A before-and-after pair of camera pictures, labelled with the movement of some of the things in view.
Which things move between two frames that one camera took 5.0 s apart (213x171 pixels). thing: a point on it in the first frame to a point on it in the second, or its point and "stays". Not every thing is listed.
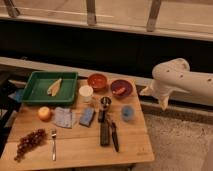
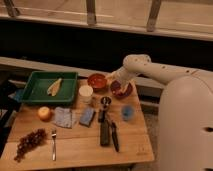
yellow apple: x=44 y=113 stays
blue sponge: x=86 y=117 stays
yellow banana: x=54 y=87 stays
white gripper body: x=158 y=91 to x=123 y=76
